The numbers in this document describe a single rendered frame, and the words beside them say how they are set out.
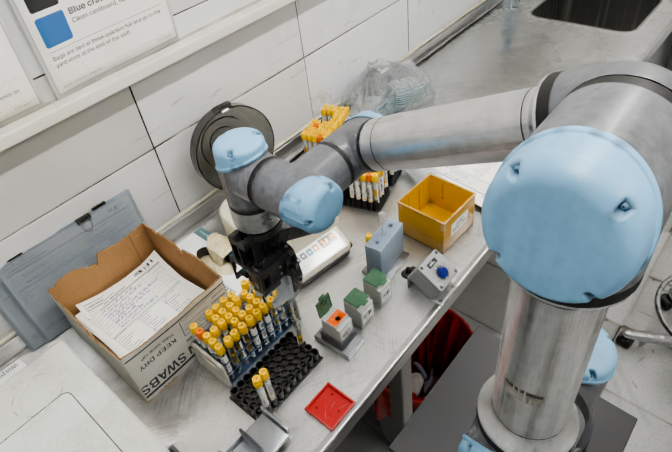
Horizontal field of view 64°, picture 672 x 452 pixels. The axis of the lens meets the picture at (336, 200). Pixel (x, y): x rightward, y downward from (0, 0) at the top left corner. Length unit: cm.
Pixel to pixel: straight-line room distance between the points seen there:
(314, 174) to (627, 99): 39
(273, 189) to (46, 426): 43
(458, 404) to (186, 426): 50
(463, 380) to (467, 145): 51
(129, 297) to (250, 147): 63
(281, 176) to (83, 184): 65
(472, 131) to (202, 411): 76
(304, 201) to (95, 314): 72
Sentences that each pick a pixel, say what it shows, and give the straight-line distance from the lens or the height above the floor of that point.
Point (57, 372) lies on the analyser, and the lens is 89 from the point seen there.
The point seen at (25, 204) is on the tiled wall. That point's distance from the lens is 123.
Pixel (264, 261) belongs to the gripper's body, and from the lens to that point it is 86.
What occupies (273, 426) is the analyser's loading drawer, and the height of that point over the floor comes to 92.
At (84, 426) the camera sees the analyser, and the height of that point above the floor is 118.
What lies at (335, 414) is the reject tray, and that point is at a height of 88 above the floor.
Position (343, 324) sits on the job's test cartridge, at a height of 94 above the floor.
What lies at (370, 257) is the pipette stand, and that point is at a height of 94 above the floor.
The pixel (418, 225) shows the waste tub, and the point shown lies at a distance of 127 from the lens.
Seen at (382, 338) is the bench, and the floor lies 87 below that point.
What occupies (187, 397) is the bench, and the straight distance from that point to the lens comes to 115.
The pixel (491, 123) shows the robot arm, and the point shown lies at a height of 149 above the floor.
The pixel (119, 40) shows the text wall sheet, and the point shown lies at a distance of 121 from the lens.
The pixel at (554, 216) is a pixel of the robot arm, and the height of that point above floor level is 155.
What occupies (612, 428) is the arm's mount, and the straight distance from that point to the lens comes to 102.
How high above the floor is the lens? 181
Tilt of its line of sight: 40 degrees down
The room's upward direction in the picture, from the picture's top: 8 degrees counter-clockwise
